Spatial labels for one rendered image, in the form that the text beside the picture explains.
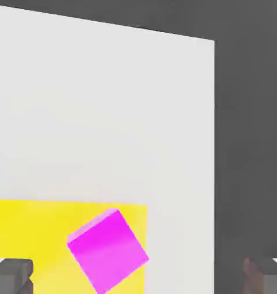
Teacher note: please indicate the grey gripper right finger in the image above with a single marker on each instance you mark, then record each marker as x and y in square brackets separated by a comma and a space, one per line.
[267, 280]

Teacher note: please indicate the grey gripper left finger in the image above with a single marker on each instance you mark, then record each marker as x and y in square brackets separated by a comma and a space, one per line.
[9, 275]

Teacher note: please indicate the large yellow box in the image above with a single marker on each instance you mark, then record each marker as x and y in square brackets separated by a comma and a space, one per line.
[37, 229]

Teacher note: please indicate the small magenta cube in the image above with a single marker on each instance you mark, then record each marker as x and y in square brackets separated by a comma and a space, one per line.
[108, 250]

